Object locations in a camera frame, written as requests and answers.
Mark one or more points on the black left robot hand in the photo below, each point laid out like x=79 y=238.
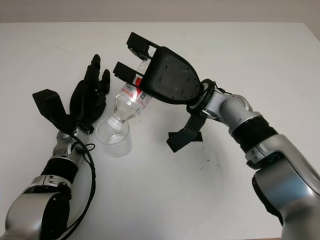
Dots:
x=85 y=100

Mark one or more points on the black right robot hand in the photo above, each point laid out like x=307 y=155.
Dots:
x=170 y=75

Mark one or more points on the clear plastic water bottle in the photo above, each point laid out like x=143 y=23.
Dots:
x=130 y=102

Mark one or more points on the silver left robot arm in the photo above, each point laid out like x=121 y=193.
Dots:
x=35 y=202

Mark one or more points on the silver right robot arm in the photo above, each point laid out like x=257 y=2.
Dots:
x=275 y=155

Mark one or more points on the clear plastic cup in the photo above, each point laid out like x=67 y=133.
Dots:
x=116 y=142

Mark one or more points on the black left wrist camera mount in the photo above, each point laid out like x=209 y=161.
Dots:
x=50 y=107

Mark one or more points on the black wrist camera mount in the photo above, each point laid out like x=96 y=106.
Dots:
x=187 y=132
x=50 y=107

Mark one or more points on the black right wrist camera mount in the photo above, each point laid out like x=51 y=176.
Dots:
x=187 y=132

